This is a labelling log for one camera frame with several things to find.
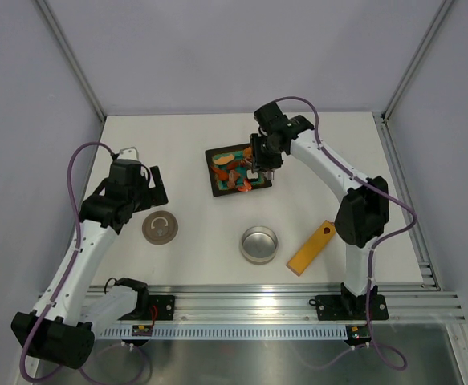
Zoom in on metal serving tongs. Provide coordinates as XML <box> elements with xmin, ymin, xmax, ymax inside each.
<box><xmin>245</xmin><ymin>160</ymin><xmax>275</xmax><ymax>181</ymax></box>

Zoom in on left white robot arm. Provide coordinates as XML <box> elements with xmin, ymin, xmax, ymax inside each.
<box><xmin>11</xmin><ymin>159</ymin><xmax>169</xmax><ymax>369</ymax></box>

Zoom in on round metal lunch tin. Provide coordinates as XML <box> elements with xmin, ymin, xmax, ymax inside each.
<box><xmin>239</xmin><ymin>226</ymin><xmax>279</xmax><ymax>265</ymax></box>

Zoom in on fried chicken piece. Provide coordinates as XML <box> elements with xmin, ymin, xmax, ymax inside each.
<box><xmin>242</xmin><ymin>146</ymin><xmax>253</xmax><ymax>159</ymax></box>

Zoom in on white tofu cube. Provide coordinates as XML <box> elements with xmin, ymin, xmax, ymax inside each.
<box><xmin>246</xmin><ymin>170</ymin><xmax>258</xmax><ymax>180</ymax></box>

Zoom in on round grey tin lid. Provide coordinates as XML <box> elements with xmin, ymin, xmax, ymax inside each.
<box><xmin>141</xmin><ymin>210</ymin><xmax>178</xmax><ymax>245</ymax></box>

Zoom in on orange flat food slice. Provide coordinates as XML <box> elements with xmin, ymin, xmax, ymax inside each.
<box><xmin>213</xmin><ymin>154</ymin><xmax>235</xmax><ymax>165</ymax></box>

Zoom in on orange toy shrimp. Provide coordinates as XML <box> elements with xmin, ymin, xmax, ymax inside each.
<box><xmin>237</xmin><ymin>179</ymin><xmax>253</xmax><ymax>193</ymax></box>

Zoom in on black square plate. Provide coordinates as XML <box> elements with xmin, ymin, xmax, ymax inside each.
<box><xmin>205</xmin><ymin>144</ymin><xmax>272</xmax><ymax>197</ymax></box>

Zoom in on red crab claw food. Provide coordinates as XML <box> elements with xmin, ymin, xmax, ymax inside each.
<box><xmin>211</xmin><ymin>166</ymin><xmax>229</xmax><ymax>181</ymax></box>

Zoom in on yellow wooden block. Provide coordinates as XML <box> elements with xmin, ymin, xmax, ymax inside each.
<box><xmin>286</xmin><ymin>221</ymin><xmax>336</xmax><ymax>277</ymax></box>

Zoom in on right aluminium frame post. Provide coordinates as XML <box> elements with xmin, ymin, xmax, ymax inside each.
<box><xmin>382</xmin><ymin>0</ymin><xmax>458</xmax><ymax>121</ymax></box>

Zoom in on aluminium frame post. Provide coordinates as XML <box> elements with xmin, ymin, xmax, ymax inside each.
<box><xmin>32</xmin><ymin>0</ymin><xmax>107</xmax><ymax>125</ymax></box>
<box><xmin>382</xmin><ymin>0</ymin><xmax>458</xmax><ymax>121</ymax></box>

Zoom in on left aluminium frame post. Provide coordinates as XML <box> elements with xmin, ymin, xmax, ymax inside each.
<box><xmin>32</xmin><ymin>0</ymin><xmax>107</xmax><ymax>125</ymax></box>

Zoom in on slotted white cable duct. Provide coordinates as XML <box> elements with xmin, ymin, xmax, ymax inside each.
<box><xmin>98</xmin><ymin>324</ymin><xmax>348</xmax><ymax>341</ymax></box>

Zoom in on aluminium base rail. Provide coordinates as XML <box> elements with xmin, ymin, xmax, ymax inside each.
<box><xmin>36</xmin><ymin>283</ymin><xmax>466</xmax><ymax>324</ymax></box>

